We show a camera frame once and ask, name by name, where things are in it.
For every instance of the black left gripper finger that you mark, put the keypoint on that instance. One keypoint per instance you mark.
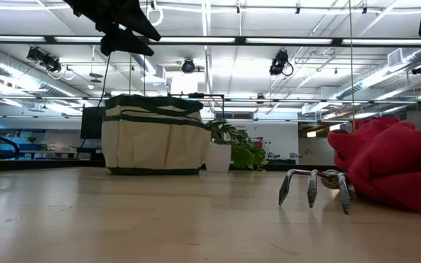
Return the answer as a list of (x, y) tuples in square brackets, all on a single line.
[(139, 22), (123, 45)]

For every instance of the cream green canvas gardening bag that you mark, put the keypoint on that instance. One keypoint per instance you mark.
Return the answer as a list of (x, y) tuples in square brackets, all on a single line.
[(152, 142)]

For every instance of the red gardening glove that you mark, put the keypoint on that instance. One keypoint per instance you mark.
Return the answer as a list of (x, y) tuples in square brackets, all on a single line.
[(397, 171), (356, 142)]

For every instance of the black monitor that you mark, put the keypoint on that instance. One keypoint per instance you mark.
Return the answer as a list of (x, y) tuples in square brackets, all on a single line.
[(91, 122)]

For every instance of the green plant in white pot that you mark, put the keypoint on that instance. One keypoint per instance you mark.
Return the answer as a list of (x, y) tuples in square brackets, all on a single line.
[(218, 157)]

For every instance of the round black ceiling camera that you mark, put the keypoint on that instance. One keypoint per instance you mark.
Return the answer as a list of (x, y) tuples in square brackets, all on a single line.
[(188, 66)]

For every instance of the elongated black ceiling camera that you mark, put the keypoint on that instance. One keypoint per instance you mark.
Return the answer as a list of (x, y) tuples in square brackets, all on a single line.
[(44, 58)]

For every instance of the black rectangular frame stand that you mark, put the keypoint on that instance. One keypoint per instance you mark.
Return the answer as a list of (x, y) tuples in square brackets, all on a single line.
[(223, 106)]

